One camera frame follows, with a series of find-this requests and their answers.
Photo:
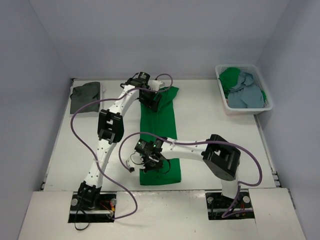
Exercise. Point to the grey t shirt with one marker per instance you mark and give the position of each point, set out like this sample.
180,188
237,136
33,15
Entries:
83,95

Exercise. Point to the light blue t shirt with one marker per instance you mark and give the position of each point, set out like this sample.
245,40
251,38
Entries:
245,94

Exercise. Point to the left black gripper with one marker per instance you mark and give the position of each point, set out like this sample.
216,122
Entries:
152,102

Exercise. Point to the green t shirt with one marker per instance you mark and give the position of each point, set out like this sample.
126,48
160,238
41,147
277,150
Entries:
161,123

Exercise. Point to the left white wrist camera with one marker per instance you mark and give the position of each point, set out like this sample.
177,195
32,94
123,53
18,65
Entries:
156,85

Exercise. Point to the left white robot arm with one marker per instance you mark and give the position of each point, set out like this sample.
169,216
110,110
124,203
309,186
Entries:
110,128

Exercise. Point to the white laundry basket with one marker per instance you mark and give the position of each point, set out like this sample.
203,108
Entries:
252,69

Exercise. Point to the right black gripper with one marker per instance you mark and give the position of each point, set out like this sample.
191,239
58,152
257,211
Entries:
152,163

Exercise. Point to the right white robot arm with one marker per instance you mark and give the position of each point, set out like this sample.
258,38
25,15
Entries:
222,159

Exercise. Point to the white t shirt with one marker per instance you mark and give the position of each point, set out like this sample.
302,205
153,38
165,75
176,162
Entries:
102,90

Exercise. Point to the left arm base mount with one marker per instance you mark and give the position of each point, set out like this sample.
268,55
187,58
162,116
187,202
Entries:
103,210

